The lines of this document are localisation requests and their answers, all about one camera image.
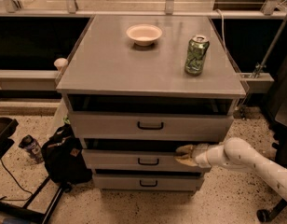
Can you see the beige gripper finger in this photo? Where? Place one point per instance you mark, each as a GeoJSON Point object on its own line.
{"type": "Point", "coordinates": [186, 150]}
{"type": "Point", "coordinates": [187, 162]}

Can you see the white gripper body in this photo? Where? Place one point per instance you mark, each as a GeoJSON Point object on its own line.
{"type": "Point", "coordinates": [201, 156]}

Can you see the grey drawer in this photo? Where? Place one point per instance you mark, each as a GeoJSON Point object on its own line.
{"type": "Point", "coordinates": [148, 182]}
{"type": "Point", "coordinates": [136, 161]}
{"type": "Point", "coordinates": [211, 128]}

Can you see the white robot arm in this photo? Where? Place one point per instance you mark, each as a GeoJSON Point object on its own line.
{"type": "Point", "coordinates": [237, 155]}

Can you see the grey drawer cabinet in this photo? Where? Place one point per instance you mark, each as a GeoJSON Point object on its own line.
{"type": "Point", "coordinates": [109, 73]}

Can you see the green soda can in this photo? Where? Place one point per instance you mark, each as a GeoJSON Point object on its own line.
{"type": "Point", "coordinates": [196, 54]}

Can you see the white bowl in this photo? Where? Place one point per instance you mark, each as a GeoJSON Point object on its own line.
{"type": "Point", "coordinates": [144, 34]}

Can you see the black backpack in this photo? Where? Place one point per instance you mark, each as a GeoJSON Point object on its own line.
{"type": "Point", "coordinates": [62, 154]}

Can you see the dark water bottle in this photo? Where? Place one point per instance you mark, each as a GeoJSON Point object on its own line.
{"type": "Point", "coordinates": [31, 146]}

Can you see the small white cup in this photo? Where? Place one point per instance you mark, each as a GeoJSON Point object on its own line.
{"type": "Point", "coordinates": [60, 63]}

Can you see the black bin at left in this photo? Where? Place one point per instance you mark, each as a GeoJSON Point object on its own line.
{"type": "Point", "coordinates": [7, 128]}

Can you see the black stand frame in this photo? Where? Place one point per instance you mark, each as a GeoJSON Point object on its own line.
{"type": "Point", "coordinates": [23, 215]}

